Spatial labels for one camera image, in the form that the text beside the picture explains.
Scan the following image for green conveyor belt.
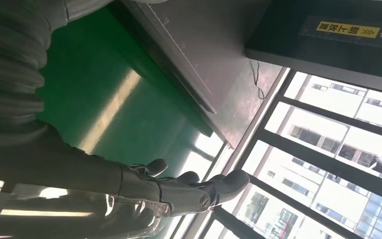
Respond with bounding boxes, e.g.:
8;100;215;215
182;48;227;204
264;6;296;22
35;6;226;185

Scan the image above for grey scale platform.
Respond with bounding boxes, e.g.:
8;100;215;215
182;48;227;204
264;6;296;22
108;0;286;150

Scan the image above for yellow label sticker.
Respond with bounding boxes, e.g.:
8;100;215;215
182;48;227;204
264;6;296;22
315;21;382;39

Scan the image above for thin black wire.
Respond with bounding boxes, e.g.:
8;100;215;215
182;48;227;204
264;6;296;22
249;60;267;101

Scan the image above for dark window frame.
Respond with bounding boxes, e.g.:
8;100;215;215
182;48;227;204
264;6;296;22
197;67;382;239

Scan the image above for black machine post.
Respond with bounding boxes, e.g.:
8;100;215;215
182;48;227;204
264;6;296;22
245;0;382;97

